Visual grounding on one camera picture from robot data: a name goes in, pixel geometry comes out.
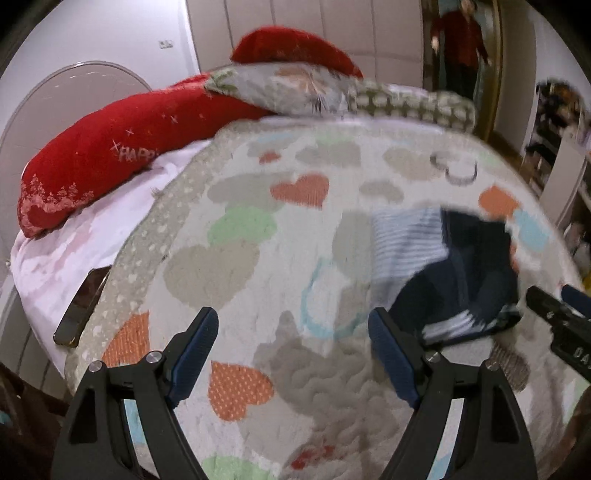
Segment olive cloud patterned bolster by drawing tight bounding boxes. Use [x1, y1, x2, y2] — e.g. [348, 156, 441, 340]
[346, 79, 477, 134]

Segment grey floral pillow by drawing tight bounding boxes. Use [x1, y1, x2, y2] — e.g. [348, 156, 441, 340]
[205, 62, 365, 118]

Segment black smartphone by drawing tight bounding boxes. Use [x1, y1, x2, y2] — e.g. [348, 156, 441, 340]
[53, 265, 112, 348]

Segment white shoe rack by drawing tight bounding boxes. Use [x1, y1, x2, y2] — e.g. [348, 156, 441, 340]
[522, 79, 591, 195]

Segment red velvet pillow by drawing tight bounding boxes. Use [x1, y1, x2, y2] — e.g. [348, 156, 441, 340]
[231, 27, 365, 79]

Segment white bed sheet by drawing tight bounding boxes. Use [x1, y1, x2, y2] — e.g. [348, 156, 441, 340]
[9, 138, 213, 370]

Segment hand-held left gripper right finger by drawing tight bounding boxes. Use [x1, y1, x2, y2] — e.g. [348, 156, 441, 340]
[368, 307, 539, 480]

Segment white arched headboard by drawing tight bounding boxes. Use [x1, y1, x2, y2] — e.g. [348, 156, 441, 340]
[0, 61, 153, 296]

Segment white television cabinet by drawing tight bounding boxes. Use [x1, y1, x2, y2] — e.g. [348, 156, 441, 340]
[540, 138, 591, 273]

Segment red blanket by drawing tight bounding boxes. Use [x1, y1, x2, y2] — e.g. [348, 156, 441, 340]
[17, 74, 273, 238]

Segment white wardrobe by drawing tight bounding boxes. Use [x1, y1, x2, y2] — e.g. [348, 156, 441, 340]
[187, 0, 423, 88]

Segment heart patterned quilt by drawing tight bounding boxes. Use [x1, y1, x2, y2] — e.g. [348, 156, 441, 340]
[65, 115, 587, 480]

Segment navy striped pants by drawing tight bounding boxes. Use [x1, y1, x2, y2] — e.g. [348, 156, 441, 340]
[369, 208, 525, 347]

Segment wooden door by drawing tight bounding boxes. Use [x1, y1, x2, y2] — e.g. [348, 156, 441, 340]
[475, 0, 504, 139]

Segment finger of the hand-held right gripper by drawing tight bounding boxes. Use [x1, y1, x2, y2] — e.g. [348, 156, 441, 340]
[526, 285, 583, 324]
[561, 284, 591, 319]

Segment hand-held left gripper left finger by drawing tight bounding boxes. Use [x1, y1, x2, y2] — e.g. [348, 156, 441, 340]
[52, 306, 220, 480]

